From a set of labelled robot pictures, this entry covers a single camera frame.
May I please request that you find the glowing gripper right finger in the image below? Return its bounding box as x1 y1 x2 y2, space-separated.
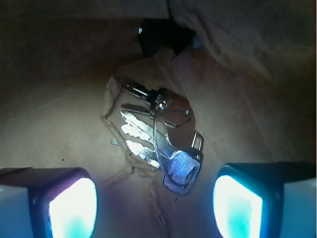
212 162 317 238

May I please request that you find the silver key bunch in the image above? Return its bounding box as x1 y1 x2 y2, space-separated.
118 78 204 195

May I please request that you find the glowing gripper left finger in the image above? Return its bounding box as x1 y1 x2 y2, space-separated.
0 167 98 238

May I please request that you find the brown paper bag tray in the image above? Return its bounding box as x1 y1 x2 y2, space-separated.
0 0 317 238

